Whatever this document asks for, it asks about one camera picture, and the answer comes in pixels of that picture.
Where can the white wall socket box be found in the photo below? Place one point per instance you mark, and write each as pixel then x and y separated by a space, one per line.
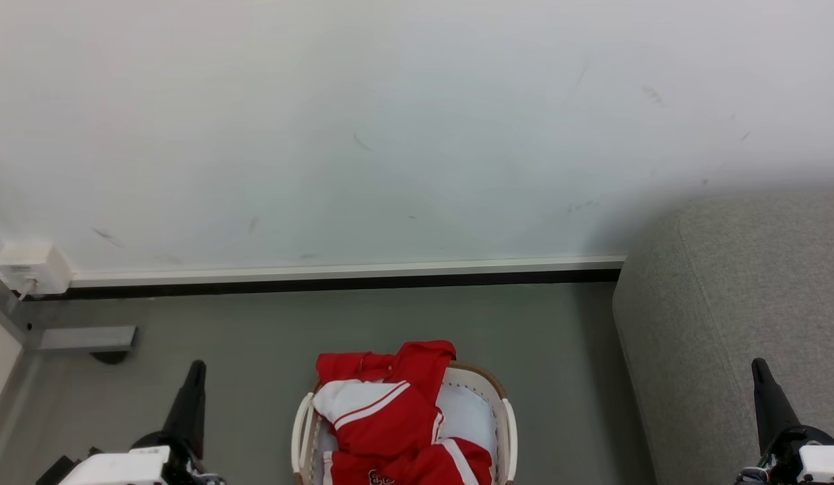
pixel 33 266

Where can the white plastic laundry basket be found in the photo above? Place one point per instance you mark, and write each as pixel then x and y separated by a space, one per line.
pixel 506 431

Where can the black round furniture foot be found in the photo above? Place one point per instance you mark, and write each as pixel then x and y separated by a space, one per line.
pixel 110 357

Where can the red and white garment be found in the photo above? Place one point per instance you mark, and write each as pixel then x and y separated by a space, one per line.
pixel 397 417

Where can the white wall baseboard strip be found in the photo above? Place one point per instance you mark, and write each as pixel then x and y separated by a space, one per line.
pixel 349 269

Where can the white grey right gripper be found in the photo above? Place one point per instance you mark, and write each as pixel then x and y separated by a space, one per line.
pixel 818 461

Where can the grey fabric sofa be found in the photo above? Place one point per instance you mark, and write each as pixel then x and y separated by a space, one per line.
pixel 727 323

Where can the grey metal furniture foot bar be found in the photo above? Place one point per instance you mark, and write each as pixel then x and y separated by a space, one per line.
pixel 87 338

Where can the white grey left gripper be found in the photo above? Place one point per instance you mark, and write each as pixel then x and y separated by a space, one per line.
pixel 131 466

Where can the white grey furniture panel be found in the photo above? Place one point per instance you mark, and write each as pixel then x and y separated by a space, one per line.
pixel 3 337

